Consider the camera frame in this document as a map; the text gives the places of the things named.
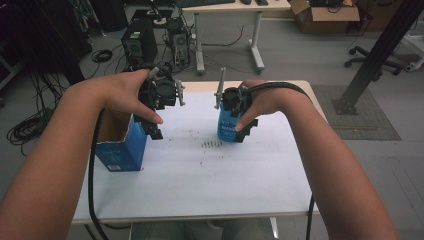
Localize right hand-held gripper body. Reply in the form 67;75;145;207
214;66;254;118

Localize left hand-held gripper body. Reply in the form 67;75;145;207
134;63;187;118

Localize blue plastic bottle white cap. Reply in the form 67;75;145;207
216;103;242;144

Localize blue cardboard box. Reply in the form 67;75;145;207
94;107;148;173

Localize person's right hand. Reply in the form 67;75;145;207
234;79;298;133

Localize person's left hand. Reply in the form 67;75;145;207
64;69;164;125

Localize open computer case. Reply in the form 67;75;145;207
165;17;192;67

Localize black computer tower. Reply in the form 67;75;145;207
120;17;159;72

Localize light wooden table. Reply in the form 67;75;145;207
71;79;329;240

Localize white-legged desk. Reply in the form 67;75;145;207
180;0;293;76

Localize black keyboard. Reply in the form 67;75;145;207
174;0;236;9

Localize grey floor mat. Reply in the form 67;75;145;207
311;84;402;142

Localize brown cardboard box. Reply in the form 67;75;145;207
288;0;362;35

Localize black curtain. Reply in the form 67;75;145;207
0;0;94;86

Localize black office chair base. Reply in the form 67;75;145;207
343;45;405;83

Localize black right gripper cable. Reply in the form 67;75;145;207
245;81;316;240

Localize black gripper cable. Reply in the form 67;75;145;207
245;81;316;240
87;108;111;240

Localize black floor cable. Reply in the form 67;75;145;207
201;24;246;48

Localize small black cable coil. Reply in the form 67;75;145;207
91;48;114;64

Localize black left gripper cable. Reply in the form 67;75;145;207
87;108;111;240

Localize large black cable bundle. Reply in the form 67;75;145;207
6;108;56;158

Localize black metal post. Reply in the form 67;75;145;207
331;0;424;116

